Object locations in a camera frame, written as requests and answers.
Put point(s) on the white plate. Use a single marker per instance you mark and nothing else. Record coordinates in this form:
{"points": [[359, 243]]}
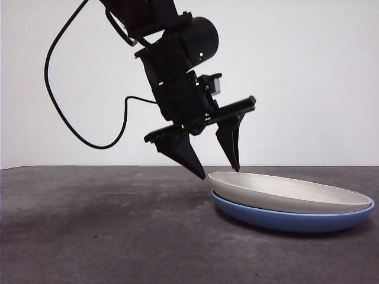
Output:
{"points": [[266, 192]]}

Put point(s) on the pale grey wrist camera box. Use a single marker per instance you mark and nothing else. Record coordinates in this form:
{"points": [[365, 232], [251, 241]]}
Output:
{"points": [[217, 85]]}

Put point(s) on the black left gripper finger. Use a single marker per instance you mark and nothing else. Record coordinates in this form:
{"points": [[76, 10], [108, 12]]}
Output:
{"points": [[180, 154], [231, 139]]}

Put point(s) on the blue plate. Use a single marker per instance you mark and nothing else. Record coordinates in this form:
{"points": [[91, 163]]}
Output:
{"points": [[281, 222]]}

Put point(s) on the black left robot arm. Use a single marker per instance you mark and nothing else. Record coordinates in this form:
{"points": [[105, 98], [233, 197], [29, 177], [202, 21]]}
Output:
{"points": [[165, 29]]}

